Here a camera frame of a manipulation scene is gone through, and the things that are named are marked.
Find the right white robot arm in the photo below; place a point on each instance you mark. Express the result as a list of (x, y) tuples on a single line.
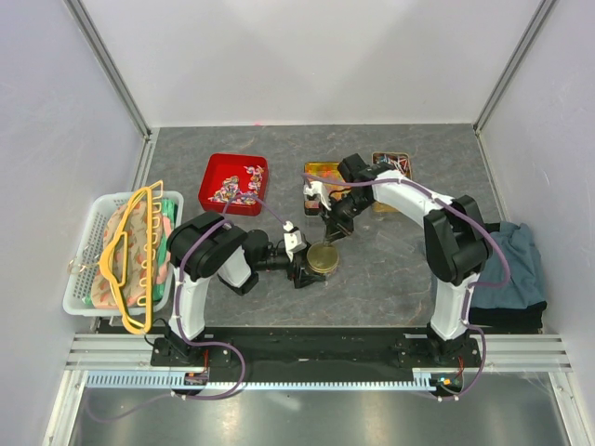
[(456, 248)]

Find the aluminium frame rail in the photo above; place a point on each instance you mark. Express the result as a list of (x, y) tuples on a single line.
[(506, 353)]

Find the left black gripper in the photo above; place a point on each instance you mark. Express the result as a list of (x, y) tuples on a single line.
[(303, 276)]

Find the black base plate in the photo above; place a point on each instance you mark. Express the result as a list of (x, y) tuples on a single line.
[(311, 354)]

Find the red candy tray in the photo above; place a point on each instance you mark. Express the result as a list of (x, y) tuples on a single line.
[(237, 179)]

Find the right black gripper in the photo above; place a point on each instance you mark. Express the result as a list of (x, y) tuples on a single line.
[(335, 229)]

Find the gold gummy tin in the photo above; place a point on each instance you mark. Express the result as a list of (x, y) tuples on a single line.
[(329, 170)]

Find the yellow clothes hanger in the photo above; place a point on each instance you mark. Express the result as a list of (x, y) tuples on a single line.
[(152, 195)]

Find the folded blue-grey cloth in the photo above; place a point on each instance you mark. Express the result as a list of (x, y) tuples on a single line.
[(526, 287)]

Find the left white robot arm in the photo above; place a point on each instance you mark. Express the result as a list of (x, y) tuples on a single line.
[(210, 246)]

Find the patterned pink cloth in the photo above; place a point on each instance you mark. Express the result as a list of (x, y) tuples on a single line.
[(101, 296)]

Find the white plastic basket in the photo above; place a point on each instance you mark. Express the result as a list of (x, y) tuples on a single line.
[(101, 223)]

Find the gold lollipop tin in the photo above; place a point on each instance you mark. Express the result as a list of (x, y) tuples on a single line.
[(401, 162)]

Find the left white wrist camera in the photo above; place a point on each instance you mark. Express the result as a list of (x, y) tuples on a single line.
[(294, 241)]

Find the round wooden jar lid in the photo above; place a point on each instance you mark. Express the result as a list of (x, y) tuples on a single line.
[(322, 258)]

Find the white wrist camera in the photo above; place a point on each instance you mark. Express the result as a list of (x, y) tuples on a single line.
[(294, 241), (316, 191)]

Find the grey slotted cable duct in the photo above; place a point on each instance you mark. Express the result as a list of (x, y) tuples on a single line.
[(183, 381)]

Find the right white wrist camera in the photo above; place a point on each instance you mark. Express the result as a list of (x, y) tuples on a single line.
[(316, 191)]

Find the clear glass jar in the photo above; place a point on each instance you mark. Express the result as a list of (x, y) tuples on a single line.
[(313, 276)]

